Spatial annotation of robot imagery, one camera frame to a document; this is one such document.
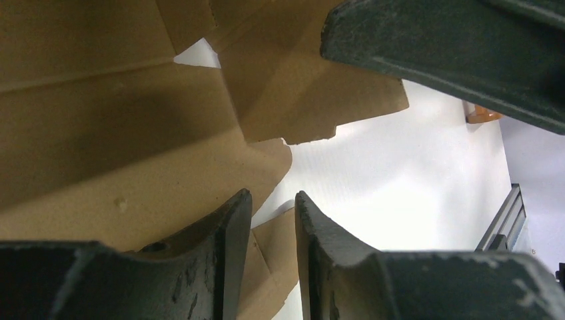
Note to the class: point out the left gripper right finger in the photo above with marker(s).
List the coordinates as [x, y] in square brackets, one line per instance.
[342, 277]

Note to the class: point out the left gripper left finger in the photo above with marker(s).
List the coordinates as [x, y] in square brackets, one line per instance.
[195, 273]

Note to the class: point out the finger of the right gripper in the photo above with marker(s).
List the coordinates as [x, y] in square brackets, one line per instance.
[507, 56]

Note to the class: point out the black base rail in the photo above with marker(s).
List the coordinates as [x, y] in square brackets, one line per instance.
[503, 232]

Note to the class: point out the brown cardboard box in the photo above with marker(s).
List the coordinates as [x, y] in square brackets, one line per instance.
[123, 122]

